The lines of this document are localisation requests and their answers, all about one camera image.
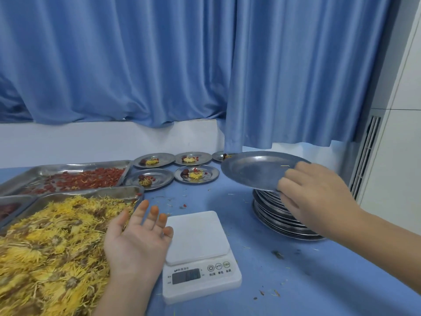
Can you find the person's left hand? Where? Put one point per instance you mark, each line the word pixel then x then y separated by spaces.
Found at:
pixel 135 246

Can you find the round steel plate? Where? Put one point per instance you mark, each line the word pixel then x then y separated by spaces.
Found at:
pixel 205 157
pixel 166 159
pixel 217 156
pixel 162 179
pixel 253 171
pixel 212 175

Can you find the pile of yellow chrysanthemums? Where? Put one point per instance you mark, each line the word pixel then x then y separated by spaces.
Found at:
pixel 49 256

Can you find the narrow blue curtain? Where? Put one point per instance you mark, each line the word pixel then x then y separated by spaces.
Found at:
pixel 302 69

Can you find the blue tablecloth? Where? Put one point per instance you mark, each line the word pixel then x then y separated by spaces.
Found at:
pixel 230 207

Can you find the person's right forearm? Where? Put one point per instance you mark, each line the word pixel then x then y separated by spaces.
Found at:
pixel 384 246

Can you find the rectangular steel tray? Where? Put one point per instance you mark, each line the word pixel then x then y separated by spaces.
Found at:
pixel 33 171
pixel 23 200
pixel 125 192

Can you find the wide blue curtain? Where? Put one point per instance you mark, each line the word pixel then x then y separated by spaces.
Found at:
pixel 115 55

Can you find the white standing air conditioner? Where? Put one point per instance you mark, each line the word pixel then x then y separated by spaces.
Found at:
pixel 394 161

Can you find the stack of steel plates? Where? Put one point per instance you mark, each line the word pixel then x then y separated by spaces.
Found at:
pixel 279 220

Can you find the person's right hand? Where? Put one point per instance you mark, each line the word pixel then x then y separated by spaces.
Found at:
pixel 319 200

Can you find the white digital kitchen scale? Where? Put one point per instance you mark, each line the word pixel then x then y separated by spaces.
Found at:
pixel 197 236

